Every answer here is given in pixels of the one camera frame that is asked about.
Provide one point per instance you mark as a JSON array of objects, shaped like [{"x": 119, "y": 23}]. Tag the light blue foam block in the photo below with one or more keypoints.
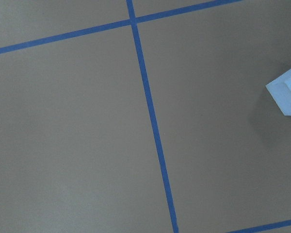
[{"x": 280, "y": 90}]

